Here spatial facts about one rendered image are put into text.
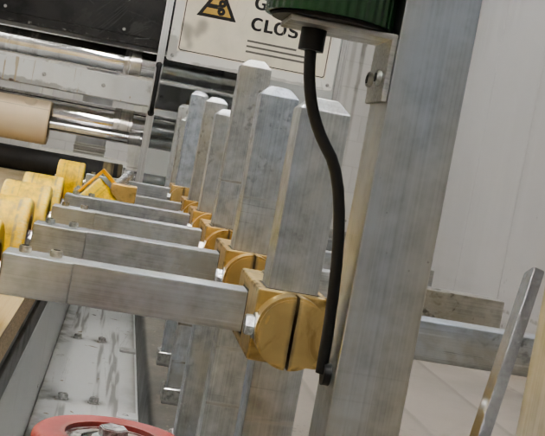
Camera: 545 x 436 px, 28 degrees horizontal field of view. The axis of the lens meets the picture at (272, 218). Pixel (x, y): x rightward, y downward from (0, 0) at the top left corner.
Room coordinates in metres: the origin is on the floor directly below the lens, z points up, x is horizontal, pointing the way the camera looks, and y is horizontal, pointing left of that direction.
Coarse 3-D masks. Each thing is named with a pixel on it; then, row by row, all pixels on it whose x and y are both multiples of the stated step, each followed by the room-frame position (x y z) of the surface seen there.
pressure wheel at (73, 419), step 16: (64, 416) 0.56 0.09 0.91; (80, 416) 0.56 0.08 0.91; (96, 416) 0.57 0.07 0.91; (32, 432) 0.53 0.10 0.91; (48, 432) 0.52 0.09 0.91; (64, 432) 0.53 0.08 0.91; (80, 432) 0.54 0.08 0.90; (96, 432) 0.55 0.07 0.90; (112, 432) 0.53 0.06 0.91; (128, 432) 0.54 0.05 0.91; (144, 432) 0.56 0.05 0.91; (160, 432) 0.56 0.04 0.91
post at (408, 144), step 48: (432, 0) 0.49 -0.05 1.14; (480, 0) 0.50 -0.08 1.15; (432, 48) 0.49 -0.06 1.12; (432, 96) 0.50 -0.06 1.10; (384, 144) 0.49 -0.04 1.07; (432, 144) 0.50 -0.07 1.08; (384, 192) 0.49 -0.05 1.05; (432, 192) 0.50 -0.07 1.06; (384, 240) 0.49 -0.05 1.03; (432, 240) 0.50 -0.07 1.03; (384, 288) 0.49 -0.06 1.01; (336, 336) 0.51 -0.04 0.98; (384, 336) 0.50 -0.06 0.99; (336, 384) 0.49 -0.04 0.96; (384, 384) 0.50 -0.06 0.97; (336, 432) 0.49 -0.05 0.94; (384, 432) 0.50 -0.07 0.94
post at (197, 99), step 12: (192, 96) 2.22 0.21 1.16; (204, 96) 2.23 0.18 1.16; (192, 108) 2.23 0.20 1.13; (192, 120) 2.23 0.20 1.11; (192, 132) 2.23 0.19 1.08; (192, 144) 2.23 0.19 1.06; (180, 156) 2.24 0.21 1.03; (192, 156) 2.23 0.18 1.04; (180, 168) 2.23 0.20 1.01; (192, 168) 2.23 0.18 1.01; (180, 180) 2.23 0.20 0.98
